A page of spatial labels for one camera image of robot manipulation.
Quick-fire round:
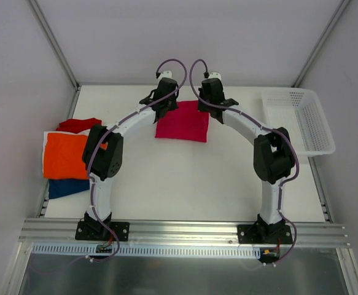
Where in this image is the pink t-shirt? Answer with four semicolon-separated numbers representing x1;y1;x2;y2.
155;101;209;143

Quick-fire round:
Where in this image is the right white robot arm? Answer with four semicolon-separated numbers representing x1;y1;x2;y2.
194;77;298;243

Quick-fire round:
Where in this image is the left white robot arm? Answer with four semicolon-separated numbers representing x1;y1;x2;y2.
82;77;179;240

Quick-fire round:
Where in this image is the white plastic mesh basket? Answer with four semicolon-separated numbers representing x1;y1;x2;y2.
262;87;336;157

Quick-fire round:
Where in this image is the white folded t-shirt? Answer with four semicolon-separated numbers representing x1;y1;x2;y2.
42;129;90;169

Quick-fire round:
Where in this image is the red folded t-shirt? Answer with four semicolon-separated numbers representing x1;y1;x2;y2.
56;118;102;134

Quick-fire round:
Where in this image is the orange folded t-shirt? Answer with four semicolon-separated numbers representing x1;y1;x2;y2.
42;132;109;180

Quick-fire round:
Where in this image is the blue folded t-shirt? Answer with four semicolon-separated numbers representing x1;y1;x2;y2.
49;179;90;199

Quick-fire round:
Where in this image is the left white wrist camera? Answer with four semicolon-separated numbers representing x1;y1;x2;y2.
156;70;173;80

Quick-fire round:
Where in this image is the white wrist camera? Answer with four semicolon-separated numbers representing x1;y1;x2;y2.
156;70;173;80
204;72;222;80

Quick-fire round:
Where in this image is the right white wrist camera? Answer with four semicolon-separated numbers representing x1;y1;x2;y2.
204;72;222;80

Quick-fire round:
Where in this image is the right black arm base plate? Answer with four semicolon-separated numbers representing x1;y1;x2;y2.
236;216;293;245

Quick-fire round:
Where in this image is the left aluminium frame post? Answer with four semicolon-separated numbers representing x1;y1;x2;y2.
26;0;79;90

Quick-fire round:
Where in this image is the aluminium frame post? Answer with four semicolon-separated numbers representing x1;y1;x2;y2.
290;0;352;88
26;0;79;90

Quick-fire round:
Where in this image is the right aluminium frame post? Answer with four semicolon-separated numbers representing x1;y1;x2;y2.
290;0;352;88

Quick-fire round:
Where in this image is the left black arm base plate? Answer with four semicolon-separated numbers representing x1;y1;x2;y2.
75;214;130;242

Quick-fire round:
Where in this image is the white slotted cable duct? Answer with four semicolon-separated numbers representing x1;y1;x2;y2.
31;243;260;259

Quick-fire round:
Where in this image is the aluminium mounting rail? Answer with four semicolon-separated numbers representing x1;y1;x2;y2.
18;218;351;248

